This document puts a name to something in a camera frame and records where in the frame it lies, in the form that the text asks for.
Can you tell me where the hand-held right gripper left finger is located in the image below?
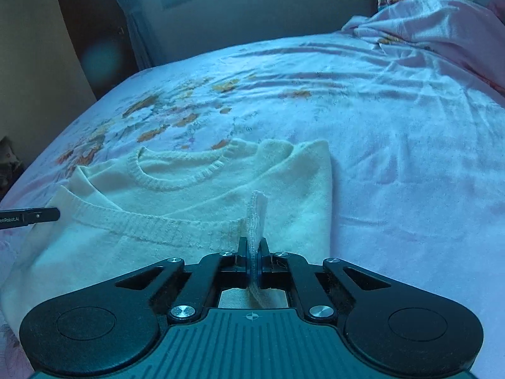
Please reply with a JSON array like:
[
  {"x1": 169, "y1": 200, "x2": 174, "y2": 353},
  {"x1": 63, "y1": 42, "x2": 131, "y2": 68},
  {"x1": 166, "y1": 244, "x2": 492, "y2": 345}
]
[{"x1": 114, "y1": 237, "x2": 253, "y2": 322}]

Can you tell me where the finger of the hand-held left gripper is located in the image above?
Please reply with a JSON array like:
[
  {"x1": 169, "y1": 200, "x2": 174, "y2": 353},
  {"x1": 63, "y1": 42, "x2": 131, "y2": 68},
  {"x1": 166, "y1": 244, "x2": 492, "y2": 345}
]
[{"x1": 0, "y1": 207, "x2": 61, "y2": 230}]

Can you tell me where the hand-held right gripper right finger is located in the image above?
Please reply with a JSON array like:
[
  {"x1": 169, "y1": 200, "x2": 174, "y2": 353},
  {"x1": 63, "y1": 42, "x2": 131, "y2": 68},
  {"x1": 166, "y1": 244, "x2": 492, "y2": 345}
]
[{"x1": 256, "y1": 238, "x2": 394, "y2": 321}]

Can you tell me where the cream knit sweater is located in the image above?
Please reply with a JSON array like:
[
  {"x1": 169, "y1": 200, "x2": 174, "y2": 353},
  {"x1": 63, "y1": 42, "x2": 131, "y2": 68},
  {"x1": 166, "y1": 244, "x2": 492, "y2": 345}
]
[{"x1": 0, "y1": 139, "x2": 334, "y2": 326}]

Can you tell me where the patterned cloth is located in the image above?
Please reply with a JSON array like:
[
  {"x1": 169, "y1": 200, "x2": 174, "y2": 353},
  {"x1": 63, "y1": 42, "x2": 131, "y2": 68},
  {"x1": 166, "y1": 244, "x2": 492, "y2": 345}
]
[{"x1": 0, "y1": 136, "x2": 22, "y2": 202}]

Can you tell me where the bed with floral sheet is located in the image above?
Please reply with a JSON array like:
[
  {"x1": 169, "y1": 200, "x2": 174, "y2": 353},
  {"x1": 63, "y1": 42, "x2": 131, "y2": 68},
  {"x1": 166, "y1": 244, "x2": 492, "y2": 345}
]
[{"x1": 0, "y1": 32, "x2": 505, "y2": 379}]

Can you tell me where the grey curtain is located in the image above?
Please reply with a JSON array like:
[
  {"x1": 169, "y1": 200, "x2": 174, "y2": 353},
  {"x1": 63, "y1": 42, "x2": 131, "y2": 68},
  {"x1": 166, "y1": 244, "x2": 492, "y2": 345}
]
[{"x1": 103, "y1": 0, "x2": 154, "y2": 74}]

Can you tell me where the dark wooden door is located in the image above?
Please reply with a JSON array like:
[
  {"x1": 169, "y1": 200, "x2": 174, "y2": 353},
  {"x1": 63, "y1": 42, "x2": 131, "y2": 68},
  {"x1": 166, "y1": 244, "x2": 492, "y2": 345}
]
[{"x1": 51, "y1": 0, "x2": 137, "y2": 101}]

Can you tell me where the pink blanket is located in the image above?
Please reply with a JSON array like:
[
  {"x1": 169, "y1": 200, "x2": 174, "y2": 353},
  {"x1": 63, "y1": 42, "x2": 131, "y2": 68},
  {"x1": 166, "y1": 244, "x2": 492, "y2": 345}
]
[{"x1": 341, "y1": 0, "x2": 505, "y2": 95}]

